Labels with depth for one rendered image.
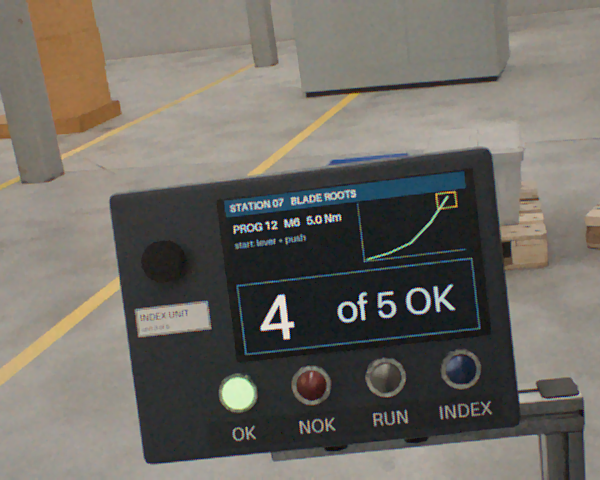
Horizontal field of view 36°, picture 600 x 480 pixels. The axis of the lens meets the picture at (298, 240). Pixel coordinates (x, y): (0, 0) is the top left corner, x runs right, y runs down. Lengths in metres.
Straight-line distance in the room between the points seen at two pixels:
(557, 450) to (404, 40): 7.66
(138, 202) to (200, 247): 0.05
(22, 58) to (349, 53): 3.06
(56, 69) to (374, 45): 2.92
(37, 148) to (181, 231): 6.22
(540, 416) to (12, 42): 6.20
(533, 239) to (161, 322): 3.28
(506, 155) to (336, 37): 4.78
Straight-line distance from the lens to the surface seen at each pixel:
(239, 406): 0.63
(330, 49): 8.49
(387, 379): 0.62
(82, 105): 8.81
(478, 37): 8.21
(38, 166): 6.87
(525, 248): 3.86
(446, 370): 0.62
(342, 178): 0.61
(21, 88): 6.79
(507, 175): 3.89
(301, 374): 0.62
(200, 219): 0.62
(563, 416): 0.73
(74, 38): 8.83
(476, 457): 2.63
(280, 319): 0.62
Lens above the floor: 1.40
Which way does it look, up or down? 18 degrees down
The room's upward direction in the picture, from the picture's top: 8 degrees counter-clockwise
